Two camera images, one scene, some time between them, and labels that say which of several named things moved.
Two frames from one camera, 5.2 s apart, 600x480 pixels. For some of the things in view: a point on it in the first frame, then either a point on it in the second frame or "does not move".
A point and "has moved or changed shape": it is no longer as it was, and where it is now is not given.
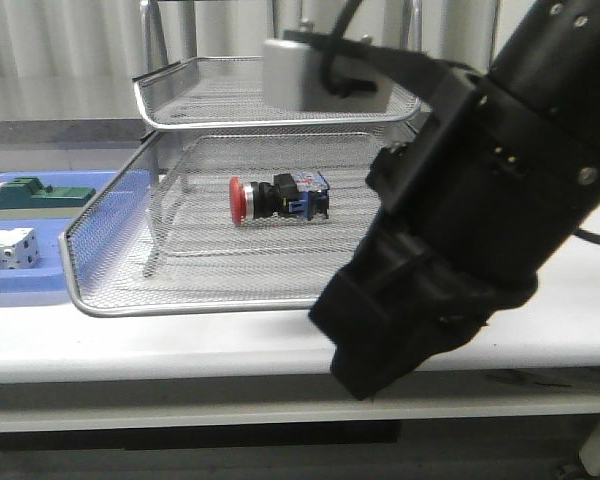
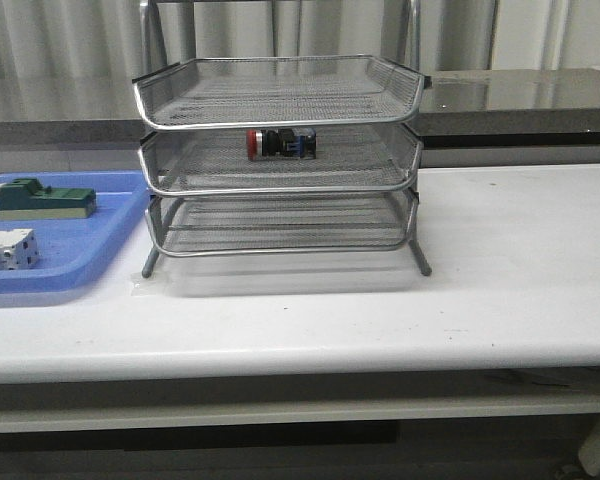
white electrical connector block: [8, 249] does not move
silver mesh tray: [223, 221] has moved or changed shape
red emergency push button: [303, 196] → [288, 143]
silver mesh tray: [212, 92] does not move
